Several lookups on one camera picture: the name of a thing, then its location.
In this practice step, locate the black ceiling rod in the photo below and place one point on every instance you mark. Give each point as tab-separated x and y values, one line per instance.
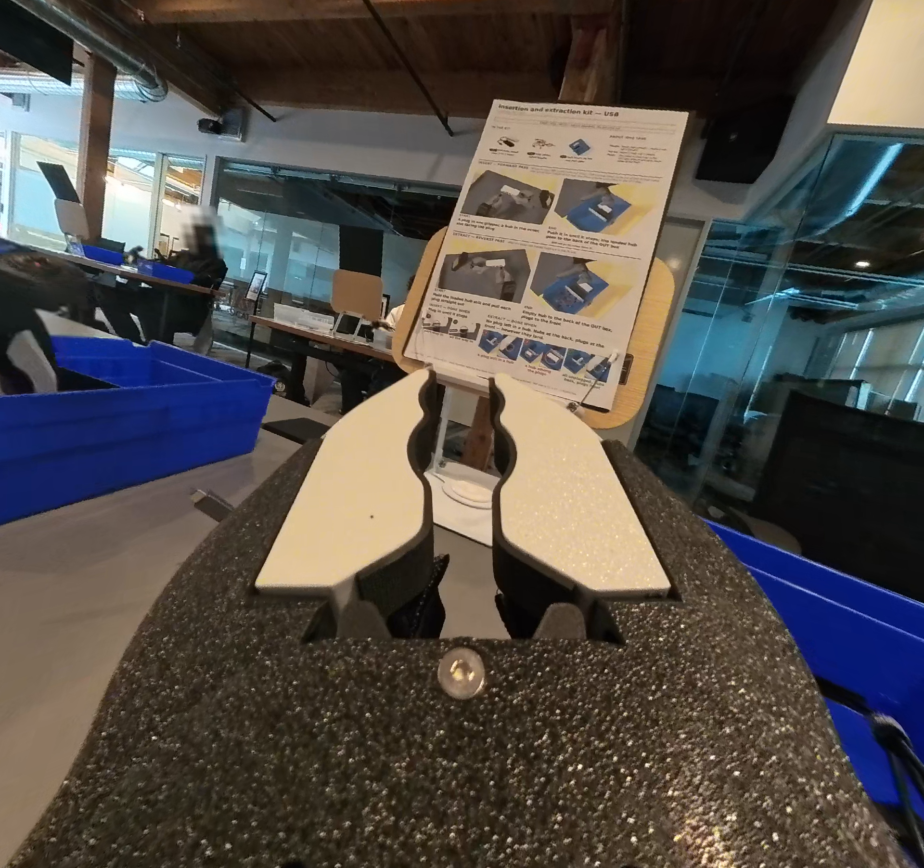
392	37

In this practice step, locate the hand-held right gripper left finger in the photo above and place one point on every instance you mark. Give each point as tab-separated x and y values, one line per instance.
346	492

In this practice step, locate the small blue bin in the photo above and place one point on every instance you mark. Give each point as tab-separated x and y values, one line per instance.
97	254
166	272

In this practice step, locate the small wall speaker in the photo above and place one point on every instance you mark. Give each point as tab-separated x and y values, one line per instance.
231	124

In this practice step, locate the black wall speaker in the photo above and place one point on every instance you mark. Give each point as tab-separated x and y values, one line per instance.
736	149

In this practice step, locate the office desk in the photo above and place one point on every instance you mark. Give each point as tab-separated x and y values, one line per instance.
173	290
303	330

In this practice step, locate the small framed sign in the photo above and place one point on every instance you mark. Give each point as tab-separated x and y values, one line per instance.
257	287

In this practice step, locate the silver ventilation duct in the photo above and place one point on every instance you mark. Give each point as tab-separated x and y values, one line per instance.
108	52

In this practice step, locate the black hanging screen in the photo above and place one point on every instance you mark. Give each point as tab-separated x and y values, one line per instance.
36	45

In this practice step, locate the wooden backing board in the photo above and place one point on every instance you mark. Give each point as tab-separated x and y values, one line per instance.
357	294
650	348

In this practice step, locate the blue plastic bin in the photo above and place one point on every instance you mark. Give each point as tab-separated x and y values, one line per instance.
830	608
144	435

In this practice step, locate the black cabinet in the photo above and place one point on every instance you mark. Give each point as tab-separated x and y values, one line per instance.
844	463

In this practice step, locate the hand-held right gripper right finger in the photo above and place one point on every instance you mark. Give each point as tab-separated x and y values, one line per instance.
570	507

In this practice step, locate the printed instruction sheet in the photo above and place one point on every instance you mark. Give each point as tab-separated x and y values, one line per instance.
563	247

